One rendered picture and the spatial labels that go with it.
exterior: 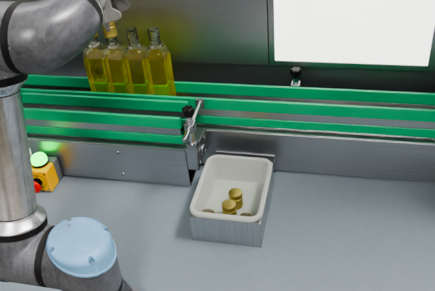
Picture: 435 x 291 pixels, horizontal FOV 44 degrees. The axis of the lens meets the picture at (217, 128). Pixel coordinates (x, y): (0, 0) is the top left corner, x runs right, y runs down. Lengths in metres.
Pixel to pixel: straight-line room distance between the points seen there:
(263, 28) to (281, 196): 0.45
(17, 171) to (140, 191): 0.54
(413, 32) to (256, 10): 0.40
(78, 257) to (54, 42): 0.38
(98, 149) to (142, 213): 0.21
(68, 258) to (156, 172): 0.53
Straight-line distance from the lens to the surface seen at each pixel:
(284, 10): 1.45
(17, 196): 1.04
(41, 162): 1.54
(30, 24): 0.88
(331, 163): 1.47
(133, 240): 1.37
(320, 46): 1.48
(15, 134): 1.00
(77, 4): 0.91
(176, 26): 1.53
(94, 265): 1.02
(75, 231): 1.05
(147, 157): 1.45
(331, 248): 1.32
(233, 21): 1.48
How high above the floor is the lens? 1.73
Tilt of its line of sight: 36 degrees down
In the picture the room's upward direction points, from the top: 6 degrees counter-clockwise
